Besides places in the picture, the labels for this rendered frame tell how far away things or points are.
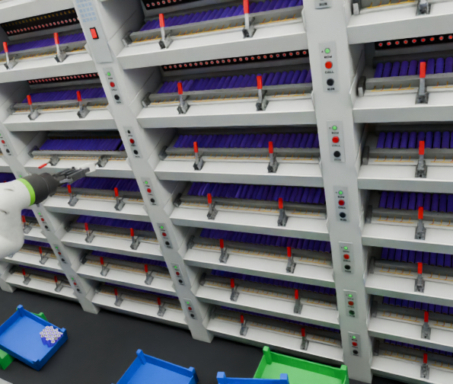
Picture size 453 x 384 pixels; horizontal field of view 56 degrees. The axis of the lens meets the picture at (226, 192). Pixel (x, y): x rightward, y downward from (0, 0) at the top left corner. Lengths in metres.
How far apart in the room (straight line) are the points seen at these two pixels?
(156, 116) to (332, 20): 0.63
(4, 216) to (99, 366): 1.02
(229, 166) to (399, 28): 0.64
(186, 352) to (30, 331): 0.85
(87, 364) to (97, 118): 1.18
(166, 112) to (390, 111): 0.68
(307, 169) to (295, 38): 0.38
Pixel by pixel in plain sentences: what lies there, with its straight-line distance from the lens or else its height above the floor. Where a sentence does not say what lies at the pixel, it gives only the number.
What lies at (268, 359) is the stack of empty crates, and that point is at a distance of 1.68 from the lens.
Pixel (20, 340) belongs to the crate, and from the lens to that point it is 2.46.
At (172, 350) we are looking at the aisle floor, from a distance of 2.08.
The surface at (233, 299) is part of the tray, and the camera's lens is 1.77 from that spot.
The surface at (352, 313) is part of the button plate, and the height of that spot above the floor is 0.37.
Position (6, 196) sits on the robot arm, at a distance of 1.39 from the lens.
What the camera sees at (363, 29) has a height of 1.28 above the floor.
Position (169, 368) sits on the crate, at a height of 0.02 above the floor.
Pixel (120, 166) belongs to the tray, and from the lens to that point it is 1.64.
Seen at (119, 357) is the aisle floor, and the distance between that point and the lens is 2.17.
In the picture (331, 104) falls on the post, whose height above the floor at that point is 1.11.
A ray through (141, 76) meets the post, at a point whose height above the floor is 1.20.
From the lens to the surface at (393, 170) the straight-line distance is 1.23.
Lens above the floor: 1.50
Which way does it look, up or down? 29 degrees down
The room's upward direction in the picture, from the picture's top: 14 degrees counter-clockwise
